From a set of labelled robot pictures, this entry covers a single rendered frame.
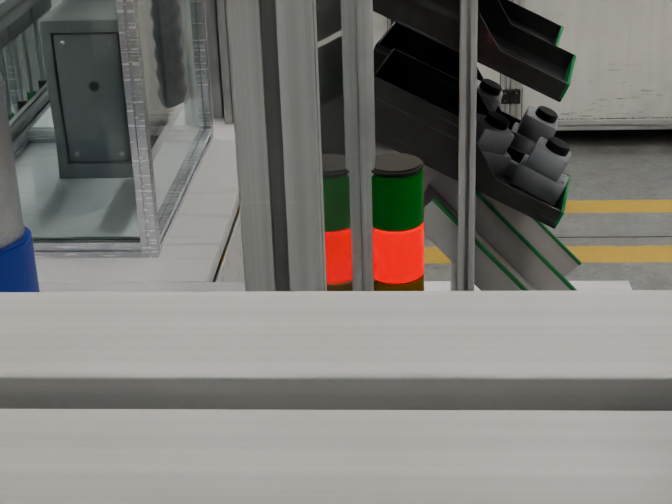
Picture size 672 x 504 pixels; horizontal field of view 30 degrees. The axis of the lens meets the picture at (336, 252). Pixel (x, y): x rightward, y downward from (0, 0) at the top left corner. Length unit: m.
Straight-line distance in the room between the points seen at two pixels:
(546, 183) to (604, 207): 3.25
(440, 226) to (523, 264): 0.19
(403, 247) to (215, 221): 1.39
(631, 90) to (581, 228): 0.99
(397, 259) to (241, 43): 0.66
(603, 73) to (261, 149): 4.97
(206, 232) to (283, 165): 1.94
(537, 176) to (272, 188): 1.12
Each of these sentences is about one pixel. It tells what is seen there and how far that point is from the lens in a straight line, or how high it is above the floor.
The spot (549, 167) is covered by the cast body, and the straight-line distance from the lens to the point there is 1.58.
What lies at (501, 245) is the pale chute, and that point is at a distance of 1.71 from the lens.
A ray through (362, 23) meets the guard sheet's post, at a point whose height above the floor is 1.54.
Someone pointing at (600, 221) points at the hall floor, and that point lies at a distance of 4.71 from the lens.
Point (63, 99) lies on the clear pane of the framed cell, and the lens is 2.26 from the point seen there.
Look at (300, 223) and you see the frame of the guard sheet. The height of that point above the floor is 1.60.
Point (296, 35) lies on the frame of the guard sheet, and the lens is 0.45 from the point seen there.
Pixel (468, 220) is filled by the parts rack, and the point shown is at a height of 1.20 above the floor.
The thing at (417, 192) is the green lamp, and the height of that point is 1.39.
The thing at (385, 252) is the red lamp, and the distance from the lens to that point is 1.10.
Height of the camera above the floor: 1.78
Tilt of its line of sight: 24 degrees down
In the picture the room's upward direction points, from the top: 2 degrees counter-clockwise
